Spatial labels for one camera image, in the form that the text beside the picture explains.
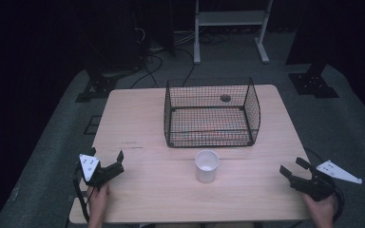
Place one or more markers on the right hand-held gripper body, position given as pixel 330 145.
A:
pixel 320 183

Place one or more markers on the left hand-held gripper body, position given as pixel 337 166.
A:
pixel 103 174

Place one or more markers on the person's left hand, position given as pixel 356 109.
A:
pixel 99 199

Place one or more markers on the person's right hand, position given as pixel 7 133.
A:
pixel 320 212

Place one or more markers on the black stand base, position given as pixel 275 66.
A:
pixel 96 87
pixel 313 84

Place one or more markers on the white cup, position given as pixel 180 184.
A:
pixel 206 166

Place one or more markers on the small dark round object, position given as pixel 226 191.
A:
pixel 225 98

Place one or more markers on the white metal stand frame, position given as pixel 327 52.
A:
pixel 231 19

